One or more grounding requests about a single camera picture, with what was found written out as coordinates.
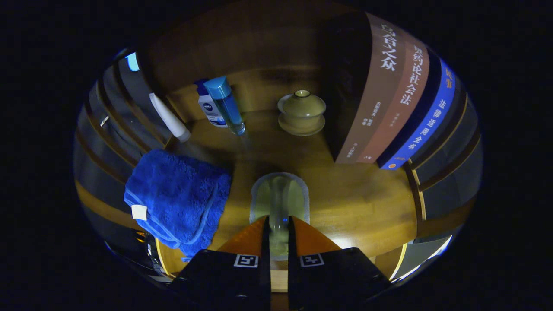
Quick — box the white tube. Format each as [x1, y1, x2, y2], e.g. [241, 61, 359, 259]
[149, 92, 191, 143]

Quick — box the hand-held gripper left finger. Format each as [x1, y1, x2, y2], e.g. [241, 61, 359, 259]
[166, 215, 272, 311]

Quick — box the wooden cabinet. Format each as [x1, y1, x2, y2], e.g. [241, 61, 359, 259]
[73, 0, 483, 294]

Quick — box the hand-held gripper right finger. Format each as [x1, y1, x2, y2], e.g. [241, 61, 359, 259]
[288, 215, 392, 311]

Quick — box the white bottle with blue cap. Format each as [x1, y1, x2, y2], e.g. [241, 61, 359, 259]
[194, 79, 229, 128]

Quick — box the teal bottle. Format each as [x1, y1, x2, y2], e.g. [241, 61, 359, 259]
[203, 76, 246, 136]

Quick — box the folded blue towel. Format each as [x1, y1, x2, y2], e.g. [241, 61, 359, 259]
[124, 149, 232, 260]

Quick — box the dark brown book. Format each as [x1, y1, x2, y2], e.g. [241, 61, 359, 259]
[323, 12, 407, 165]

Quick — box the blue book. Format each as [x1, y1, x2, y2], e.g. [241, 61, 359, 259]
[377, 58, 457, 171]

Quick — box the green scrub brush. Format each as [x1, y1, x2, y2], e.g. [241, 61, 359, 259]
[249, 172, 311, 262]

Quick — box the wooden countertop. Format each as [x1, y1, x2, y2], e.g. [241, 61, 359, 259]
[156, 108, 426, 281]

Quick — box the reddish brown book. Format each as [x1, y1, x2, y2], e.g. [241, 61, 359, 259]
[356, 43, 430, 164]

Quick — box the beige lidded tea cup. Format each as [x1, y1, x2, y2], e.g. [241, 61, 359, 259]
[277, 90, 327, 137]

